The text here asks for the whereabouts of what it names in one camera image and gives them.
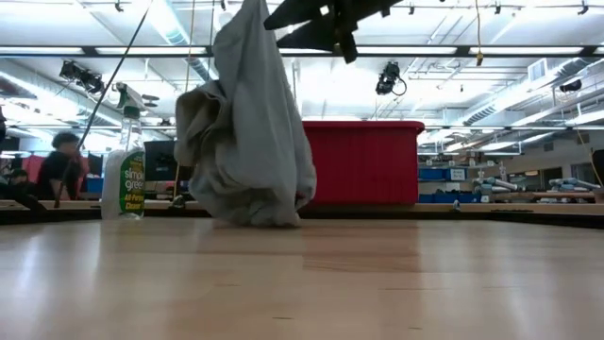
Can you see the black ceiling camera cluster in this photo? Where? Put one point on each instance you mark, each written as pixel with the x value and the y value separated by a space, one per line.
pixel 85 78

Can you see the blue bin with white label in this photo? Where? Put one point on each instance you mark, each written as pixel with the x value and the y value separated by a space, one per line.
pixel 431 175

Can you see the small round blue object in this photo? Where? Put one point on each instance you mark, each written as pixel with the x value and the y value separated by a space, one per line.
pixel 178 203

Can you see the red cloth screen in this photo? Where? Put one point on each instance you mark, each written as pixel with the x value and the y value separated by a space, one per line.
pixel 33 165

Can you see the black hanging camera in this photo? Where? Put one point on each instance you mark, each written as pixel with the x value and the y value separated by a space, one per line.
pixel 388 78

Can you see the spray cleaner bottle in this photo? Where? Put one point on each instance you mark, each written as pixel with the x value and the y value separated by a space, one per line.
pixel 123 189

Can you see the black computer monitor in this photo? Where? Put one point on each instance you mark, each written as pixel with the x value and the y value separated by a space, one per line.
pixel 160 160

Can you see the beige desk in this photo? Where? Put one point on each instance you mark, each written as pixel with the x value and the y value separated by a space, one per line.
pixel 519 208

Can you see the grey garment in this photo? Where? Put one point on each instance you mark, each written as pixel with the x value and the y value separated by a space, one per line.
pixel 250 141

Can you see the light blue robot arm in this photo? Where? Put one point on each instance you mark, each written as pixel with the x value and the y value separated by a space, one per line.
pixel 495 183
pixel 571 183

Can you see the small blue bin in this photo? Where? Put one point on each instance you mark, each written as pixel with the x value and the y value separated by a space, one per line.
pixel 94 185

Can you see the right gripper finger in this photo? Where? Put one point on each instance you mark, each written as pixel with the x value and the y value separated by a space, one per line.
pixel 311 38
pixel 302 11

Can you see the black overhead crossbar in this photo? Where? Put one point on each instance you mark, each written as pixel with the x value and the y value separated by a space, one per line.
pixel 462 50

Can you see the black ceiling fixture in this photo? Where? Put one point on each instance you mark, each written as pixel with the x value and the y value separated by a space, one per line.
pixel 571 86

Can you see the black metal table frame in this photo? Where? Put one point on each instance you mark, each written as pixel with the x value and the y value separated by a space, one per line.
pixel 424 217

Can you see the red plastic bin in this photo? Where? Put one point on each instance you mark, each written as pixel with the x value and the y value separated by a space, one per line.
pixel 368 165

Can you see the person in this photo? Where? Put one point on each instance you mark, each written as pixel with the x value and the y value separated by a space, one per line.
pixel 56 170
pixel 18 181

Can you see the low blue bin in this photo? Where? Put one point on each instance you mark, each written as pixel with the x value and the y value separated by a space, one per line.
pixel 443 197

